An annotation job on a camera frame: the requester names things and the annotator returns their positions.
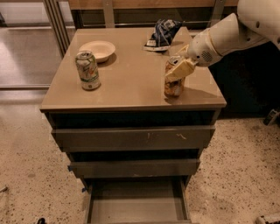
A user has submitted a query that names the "grey drawer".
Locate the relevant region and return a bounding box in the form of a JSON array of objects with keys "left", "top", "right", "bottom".
[
  {"left": 70, "top": 159, "right": 200, "bottom": 179},
  {"left": 52, "top": 125, "right": 215, "bottom": 152},
  {"left": 83, "top": 178, "right": 192, "bottom": 224}
]

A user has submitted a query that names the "grey drawer cabinet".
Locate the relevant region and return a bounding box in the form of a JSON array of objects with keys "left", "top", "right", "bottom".
[{"left": 39, "top": 26, "right": 228, "bottom": 224}]

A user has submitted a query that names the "top grey drawer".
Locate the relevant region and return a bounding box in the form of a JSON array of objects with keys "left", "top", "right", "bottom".
[{"left": 52, "top": 125, "right": 215, "bottom": 152}]

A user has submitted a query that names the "middle grey drawer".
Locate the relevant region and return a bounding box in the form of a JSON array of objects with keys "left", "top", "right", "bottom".
[{"left": 70, "top": 159, "right": 200, "bottom": 179}]

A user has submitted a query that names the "grey object on floor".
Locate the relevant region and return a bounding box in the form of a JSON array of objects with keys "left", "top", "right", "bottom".
[{"left": 255, "top": 213, "right": 280, "bottom": 224}]

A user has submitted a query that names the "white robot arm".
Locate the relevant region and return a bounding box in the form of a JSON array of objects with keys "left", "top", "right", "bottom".
[{"left": 164, "top": 0, "right": 280, "bottom": 82}]

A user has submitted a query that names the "green white soda can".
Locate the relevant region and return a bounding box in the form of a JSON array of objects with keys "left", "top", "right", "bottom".
[{"left": 75, "top": 51, "right": 101, "bottom": 90}]

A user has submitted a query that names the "bottom grey drawer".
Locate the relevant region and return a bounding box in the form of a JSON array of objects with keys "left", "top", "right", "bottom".
[{"left": 83, "top": 178, "right": 192, "bottom": 224}]

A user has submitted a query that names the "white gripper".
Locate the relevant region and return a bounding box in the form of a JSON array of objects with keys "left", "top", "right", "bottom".
[{"left": 164, "top": 28, "right": 222, "bottom": 82}]

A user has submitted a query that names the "white bowl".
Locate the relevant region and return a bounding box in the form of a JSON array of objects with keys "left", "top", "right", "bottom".
[{"left": 79, "top": 41, "right": 116, "bottom": 63}]

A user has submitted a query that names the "blue white sneaker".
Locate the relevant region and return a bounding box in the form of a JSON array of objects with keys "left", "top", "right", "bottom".
[{"left": 143, "top": 19, "right": 182, "bottom": 52}]

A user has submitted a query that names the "orange soda can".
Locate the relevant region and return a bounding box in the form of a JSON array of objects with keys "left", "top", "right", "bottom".
[{"left": 164, "top": 55, "right": 185, "bottom": 97}]

